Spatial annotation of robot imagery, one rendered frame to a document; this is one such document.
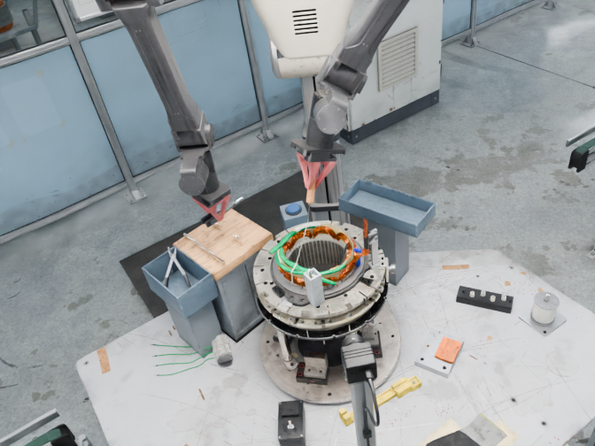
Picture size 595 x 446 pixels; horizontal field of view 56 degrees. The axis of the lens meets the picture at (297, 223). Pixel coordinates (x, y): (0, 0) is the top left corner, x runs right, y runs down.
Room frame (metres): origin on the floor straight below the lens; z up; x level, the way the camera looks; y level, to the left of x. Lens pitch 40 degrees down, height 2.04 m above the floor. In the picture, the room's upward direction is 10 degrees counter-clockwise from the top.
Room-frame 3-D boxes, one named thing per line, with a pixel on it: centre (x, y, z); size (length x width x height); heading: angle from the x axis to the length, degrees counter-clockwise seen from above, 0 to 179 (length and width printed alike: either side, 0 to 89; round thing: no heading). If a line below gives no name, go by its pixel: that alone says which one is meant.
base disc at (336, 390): (0.96, -0.03, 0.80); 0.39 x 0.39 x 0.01
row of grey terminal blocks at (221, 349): (0.99, 0.27, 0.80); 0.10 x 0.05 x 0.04; 11
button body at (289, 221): (1.26, 0.00, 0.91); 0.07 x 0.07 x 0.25; 7
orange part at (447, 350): (0.86, -0.33, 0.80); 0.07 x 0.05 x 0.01; 142
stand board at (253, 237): (1.15, 0.21, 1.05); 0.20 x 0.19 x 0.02; 128
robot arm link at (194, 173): (1.06, 0.20, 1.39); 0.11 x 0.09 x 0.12; 170
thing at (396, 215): (1.19, -0.25, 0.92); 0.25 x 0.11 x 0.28; 47
